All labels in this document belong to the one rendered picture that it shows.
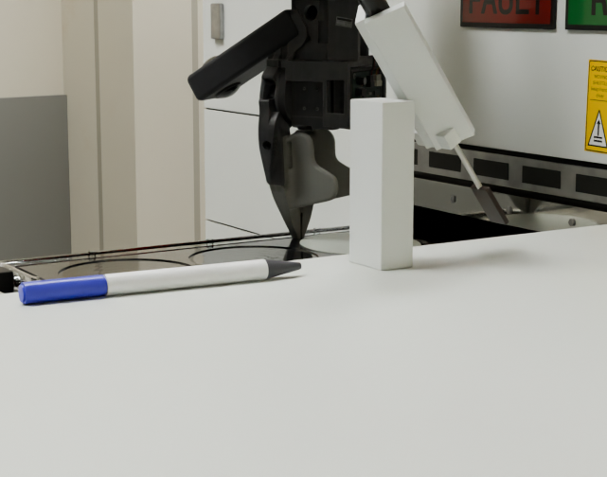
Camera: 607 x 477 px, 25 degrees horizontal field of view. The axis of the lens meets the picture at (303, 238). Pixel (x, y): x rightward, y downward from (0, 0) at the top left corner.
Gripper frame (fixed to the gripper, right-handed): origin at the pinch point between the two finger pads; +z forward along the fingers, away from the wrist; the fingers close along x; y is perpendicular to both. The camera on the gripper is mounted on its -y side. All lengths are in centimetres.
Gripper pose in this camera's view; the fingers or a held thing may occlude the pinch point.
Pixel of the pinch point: (291, 221)
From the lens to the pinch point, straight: 116.9
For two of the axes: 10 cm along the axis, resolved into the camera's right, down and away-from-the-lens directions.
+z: 0.0, 9.8, 1.7
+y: 8.8, 0.8, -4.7
